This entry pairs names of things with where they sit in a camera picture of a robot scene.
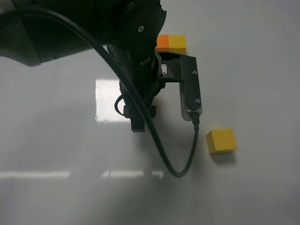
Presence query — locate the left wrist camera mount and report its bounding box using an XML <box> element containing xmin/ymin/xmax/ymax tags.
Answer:
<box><xmin>159</xmin><ymin>52</ymin><xmax>202</xmax><ymax>121</ymax></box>

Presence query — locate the orange template cube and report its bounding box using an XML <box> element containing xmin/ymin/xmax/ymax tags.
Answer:
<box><xmin>156</xmin><ymin>34</ymin><xmax>169</xmax><ymax>52</ymax></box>

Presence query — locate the black left camera cable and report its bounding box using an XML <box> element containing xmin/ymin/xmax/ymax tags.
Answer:
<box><xmin>0</xmin><ymin>7</ymin><xmax>200</xmax><ymax>178</ymax></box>

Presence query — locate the yellow template cube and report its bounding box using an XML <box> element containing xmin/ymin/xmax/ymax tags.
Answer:
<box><xmin>168</xmin><ymin>35</ymin><xmax>187</xmax><ymax>54</ymax></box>

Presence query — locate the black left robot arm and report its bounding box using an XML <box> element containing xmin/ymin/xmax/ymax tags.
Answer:
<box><xmin>0</xmin><ymin>0</ymin><xmax>166</xmax><ymax>132</ymax></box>

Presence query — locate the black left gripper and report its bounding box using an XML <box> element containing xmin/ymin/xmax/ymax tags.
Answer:
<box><xmin>107</xmin><ymin>43</ymin><xmax>162</xmax><ymax>132</ymax></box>

